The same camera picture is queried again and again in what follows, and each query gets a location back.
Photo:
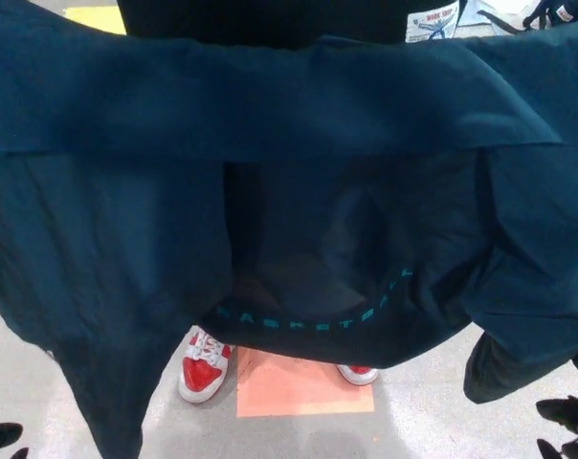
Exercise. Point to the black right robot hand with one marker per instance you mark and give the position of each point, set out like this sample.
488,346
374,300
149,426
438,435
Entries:
576,421

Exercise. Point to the black shirt with white print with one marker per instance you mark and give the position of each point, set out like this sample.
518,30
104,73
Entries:
270,19

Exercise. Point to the orange floor tape marker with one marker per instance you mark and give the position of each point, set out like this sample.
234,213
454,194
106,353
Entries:
294,387

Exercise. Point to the dark teal coat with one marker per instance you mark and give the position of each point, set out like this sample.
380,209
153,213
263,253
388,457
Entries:
289,143

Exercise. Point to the yellow floor marking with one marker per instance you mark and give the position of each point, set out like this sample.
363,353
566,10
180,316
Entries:
100,19

